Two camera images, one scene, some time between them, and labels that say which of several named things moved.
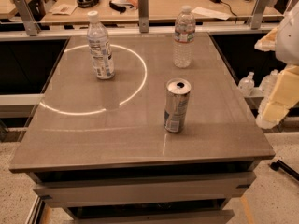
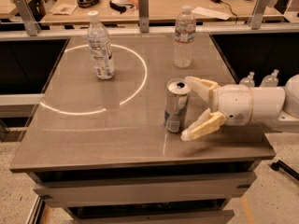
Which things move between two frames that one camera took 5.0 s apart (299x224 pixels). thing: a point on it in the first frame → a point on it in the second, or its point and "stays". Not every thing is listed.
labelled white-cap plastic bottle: x=99 y=41 stays
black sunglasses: x=119 y=7 stays
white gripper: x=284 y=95 → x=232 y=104
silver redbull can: x=177 y=104 stays
